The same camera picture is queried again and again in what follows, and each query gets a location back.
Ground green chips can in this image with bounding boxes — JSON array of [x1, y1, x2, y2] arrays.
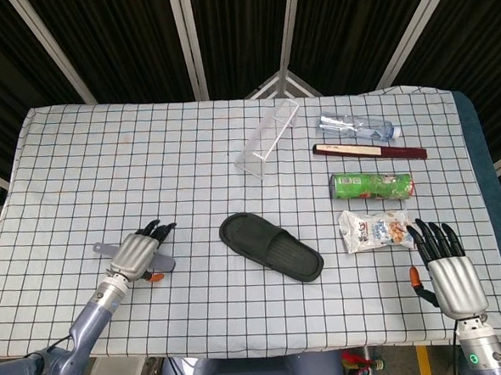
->
[[328, 167, 416, 202]]

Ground dark red folding fan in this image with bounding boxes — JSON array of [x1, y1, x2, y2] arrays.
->
[[312, 137, 429, 165]]

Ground white snack bag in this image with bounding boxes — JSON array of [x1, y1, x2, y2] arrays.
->
[[337, 205, 418, 255]]

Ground clear acrylic box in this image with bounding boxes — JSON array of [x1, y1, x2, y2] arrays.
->
[[231, 98, 306, 184]]

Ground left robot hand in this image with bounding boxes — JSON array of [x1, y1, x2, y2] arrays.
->
[[105, 217, 182, 287]]

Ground clear plastic water bottle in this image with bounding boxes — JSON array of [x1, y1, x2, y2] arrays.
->
[[315, 107, 403, 144]]

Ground checkered tablecloth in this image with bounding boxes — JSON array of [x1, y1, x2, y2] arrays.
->
[[0, 78, 501, 373]]

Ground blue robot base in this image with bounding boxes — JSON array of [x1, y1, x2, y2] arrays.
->
[[158, 346, 345, 375]]

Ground grey tool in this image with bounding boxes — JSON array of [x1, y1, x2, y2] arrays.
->
[[93, 238, 177, 277]]

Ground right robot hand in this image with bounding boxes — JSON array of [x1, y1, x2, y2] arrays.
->
[[404, 213, 490, 324]]

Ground black slipper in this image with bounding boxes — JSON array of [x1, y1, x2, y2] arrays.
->
[[217, 207, 327, 289]]

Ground white frame stand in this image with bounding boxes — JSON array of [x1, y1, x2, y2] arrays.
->
[[243, 68, 323, 102]]

